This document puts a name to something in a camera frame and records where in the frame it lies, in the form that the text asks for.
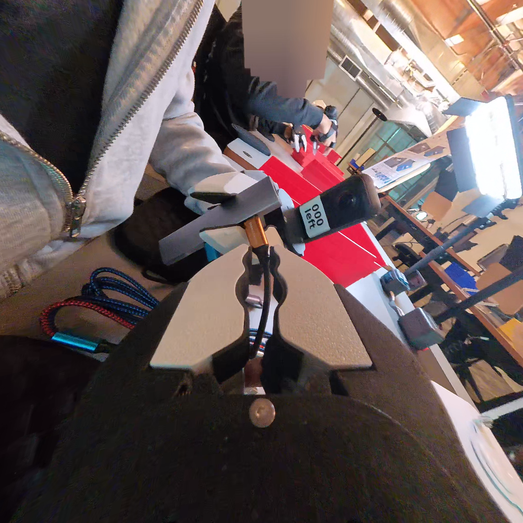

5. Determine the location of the cardboard box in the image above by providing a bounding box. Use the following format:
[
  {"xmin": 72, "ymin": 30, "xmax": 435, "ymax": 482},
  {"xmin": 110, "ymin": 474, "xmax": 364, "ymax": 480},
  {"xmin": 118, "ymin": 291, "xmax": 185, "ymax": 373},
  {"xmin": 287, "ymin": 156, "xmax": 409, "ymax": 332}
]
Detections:
[{"xmin": 476, "ymin": 261, "xmax": 523, "ymax": 316}]

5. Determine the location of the dark grey clamp block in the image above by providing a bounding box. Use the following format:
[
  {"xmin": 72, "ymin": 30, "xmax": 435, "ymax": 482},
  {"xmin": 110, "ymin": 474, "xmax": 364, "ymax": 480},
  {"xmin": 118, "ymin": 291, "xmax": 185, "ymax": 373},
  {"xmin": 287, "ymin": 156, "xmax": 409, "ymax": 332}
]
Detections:
[{"xmin": 398, "ymin": 307, "xmax": 445, "ymax": 351}]

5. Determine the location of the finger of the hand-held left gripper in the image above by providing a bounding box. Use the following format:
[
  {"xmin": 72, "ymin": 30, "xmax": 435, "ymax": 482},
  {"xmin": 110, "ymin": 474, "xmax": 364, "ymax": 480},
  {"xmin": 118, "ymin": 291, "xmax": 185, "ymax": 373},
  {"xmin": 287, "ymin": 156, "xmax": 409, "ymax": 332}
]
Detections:
[
  {"xmin": 189, "ymin": 171, "xmax": 271, "ymax": 205},
  {"xmin": 199, "ymin": 224, "xmax": 283, "ymax": 255}
]

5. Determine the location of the person's grey zip hoodie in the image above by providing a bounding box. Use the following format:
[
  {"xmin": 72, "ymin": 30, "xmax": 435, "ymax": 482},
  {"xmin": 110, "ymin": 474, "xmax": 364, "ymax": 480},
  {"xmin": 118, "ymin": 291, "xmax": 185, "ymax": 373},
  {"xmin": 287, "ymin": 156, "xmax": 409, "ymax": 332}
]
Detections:
[{"xmin": 0, "ymin": 0, "xmax": 246, "ymax": 297}]

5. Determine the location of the blue box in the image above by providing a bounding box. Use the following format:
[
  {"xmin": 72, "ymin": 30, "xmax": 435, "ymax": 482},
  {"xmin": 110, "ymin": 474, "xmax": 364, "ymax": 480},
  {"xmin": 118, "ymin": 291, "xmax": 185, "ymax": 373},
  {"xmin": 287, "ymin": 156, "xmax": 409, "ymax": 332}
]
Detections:
[{"xmin": 443, "ymin": 261, "xmax": 479, "ymax": 296}]

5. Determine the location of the wooden desk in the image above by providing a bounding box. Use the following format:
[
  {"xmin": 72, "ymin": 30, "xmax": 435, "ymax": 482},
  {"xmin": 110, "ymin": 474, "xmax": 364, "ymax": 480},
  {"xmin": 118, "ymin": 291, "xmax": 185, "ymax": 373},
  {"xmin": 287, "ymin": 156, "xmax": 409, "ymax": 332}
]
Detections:
[{"xmin": 379, "ymin": 192, "xmax": 523, "ymax": 368}]

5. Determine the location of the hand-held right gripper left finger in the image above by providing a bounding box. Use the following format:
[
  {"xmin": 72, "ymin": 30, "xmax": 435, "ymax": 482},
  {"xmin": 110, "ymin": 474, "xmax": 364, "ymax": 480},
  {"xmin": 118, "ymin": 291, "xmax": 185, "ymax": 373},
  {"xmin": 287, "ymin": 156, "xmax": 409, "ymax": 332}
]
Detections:
[{"xmin": 149, "ymin": 244, "xmax": 251, "ymax": 385}]

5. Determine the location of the grey usb hub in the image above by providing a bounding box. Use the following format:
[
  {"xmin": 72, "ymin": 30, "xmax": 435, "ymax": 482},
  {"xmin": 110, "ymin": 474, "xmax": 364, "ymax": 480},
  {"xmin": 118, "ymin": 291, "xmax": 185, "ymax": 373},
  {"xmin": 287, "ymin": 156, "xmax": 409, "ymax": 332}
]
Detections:
[{"xmin": 159, "ymin": 176, "xmax": 283, "ymax": 266}]

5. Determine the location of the bright light panel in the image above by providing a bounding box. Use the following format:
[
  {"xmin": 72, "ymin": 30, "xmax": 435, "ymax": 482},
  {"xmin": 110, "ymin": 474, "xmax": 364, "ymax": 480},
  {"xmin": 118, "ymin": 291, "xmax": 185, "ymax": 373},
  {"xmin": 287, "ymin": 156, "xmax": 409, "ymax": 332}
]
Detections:
[{"xmin": 445, "ymin": 94, "xmax": 523, "ymax": 205}]

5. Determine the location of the black usb-c cable orange plug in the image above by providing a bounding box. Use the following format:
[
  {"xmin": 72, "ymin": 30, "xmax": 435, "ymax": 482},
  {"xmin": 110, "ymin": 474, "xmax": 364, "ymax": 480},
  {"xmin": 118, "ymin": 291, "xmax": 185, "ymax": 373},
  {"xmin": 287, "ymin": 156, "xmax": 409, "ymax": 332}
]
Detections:
[{"xmin": 244, "ymin": 217, "xmax": 273, "ymax": 360}]

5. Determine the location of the silver ceiling duct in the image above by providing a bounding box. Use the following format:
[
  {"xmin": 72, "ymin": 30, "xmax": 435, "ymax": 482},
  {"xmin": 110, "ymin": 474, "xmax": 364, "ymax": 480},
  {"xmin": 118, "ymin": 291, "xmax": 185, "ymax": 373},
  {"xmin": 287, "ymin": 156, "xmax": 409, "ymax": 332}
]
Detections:
[{"xmin": 330, "ymin": 0, "xmax": 462, "ymax": 135}]

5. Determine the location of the blue red braided cable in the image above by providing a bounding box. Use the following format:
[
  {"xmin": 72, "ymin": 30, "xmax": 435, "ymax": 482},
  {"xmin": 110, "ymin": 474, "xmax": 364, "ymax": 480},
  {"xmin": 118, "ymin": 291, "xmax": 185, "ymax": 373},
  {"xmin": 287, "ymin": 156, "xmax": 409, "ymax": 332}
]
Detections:
[{"xmin": 39, "ymin": 267, "xmax": 272, "ymax": 356}]

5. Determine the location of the white sign stand with poster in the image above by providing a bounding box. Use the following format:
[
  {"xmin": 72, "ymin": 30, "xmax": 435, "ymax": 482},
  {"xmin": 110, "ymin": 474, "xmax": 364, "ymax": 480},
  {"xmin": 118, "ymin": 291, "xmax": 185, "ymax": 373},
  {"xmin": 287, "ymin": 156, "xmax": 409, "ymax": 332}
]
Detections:
[{"xmin": 466, "ymin": 413, "xmax": 523, "ymax": 519}]

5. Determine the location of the black light stand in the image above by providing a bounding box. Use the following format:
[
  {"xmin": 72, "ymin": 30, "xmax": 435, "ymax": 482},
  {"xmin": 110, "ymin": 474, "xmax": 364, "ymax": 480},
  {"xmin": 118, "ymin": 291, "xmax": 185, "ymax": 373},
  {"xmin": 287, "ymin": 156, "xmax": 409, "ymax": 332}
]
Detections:
[{"xmin": 402, "ymin": 198, "xmax": 523, "ymax": 323}]

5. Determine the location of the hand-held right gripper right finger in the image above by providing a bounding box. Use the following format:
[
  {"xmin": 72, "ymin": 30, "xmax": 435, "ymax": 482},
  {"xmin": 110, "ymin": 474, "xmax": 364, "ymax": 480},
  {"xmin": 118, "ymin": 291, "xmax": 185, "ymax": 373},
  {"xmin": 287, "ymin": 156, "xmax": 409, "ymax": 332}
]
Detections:
[{"xmin": 261, "ymin": 245, "xmax": 373, "ymax": 394}]

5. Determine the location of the flat red box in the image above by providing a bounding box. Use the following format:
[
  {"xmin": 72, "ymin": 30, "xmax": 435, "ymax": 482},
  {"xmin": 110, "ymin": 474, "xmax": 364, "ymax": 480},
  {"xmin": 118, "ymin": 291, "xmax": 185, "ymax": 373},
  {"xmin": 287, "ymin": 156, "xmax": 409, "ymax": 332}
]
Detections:
[{"xmin": 259, "ymin": 157, "xmax": 387, "ymax": 287}]

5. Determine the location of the black floor lamp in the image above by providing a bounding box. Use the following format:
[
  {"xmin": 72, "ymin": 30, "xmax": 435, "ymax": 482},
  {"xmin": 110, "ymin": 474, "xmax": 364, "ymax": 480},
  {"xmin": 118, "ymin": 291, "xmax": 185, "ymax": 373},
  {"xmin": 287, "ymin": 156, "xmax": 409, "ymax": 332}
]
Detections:
[{"xmin": 338, "ymin": 107, "xmax": 387, "ymax": 165}]

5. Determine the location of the person's dark shirt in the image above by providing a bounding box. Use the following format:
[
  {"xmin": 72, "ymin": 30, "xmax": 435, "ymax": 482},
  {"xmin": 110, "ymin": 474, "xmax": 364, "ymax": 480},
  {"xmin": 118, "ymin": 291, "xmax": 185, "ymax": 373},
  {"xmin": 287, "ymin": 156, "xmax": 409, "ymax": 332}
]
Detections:
[{"xmin": 0, "ymin": 0, "xmax": 123, "ymax": 193}]

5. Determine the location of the printed poster board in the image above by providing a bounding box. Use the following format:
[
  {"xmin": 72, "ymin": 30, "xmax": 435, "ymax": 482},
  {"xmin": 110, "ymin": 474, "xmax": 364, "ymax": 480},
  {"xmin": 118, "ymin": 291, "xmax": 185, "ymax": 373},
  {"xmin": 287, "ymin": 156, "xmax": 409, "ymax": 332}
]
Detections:
[{"xmin": 361, "ymin": 139, "xmax": 452, "ymax": 189}]

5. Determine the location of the person's left forearm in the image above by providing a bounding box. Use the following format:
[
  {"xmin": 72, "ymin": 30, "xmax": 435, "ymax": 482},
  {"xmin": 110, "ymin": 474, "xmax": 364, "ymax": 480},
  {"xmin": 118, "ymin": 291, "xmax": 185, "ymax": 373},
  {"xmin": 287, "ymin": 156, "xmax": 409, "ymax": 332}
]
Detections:
[{"xmin": 149, "ymin": 112, "xmax": 246, "ymax": 197}]

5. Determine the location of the stack of small red boxes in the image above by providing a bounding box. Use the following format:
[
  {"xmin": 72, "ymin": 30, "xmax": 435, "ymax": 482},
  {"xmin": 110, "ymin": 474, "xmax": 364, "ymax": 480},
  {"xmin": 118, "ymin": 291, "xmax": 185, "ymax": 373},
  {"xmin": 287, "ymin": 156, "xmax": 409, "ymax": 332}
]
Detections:
[{"xmin": 292, "ymin": 124, "xmax": 344, "ymax": 180}]

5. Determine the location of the black office chair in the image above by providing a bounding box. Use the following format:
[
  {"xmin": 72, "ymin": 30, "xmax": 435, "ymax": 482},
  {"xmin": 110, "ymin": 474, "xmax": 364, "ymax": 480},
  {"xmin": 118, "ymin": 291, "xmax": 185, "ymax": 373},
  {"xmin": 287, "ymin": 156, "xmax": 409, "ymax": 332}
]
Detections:
[{"xmin": 391, "ymin": 242, "xmax": 426, "ymax": 271}]

